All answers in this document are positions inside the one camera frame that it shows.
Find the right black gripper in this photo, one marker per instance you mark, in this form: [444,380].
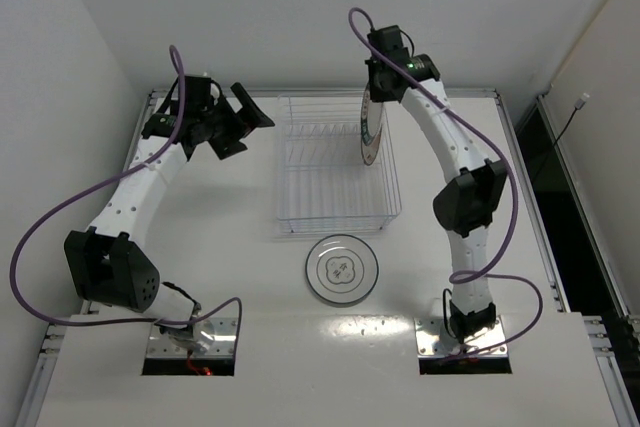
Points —
[382,88]

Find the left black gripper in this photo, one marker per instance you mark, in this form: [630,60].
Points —
[232,123]

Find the green rimmed white plate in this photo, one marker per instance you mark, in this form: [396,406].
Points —
[371,123]

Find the white plate with line pattern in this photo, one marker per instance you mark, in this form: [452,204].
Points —
[341,270]

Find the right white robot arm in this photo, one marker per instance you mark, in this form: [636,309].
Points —
[474,183]

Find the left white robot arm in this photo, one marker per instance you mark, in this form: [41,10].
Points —
[107,261]

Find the white wire dish rack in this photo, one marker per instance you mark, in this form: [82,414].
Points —
[323,184]

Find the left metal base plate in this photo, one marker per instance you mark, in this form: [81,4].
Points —
[213,338]

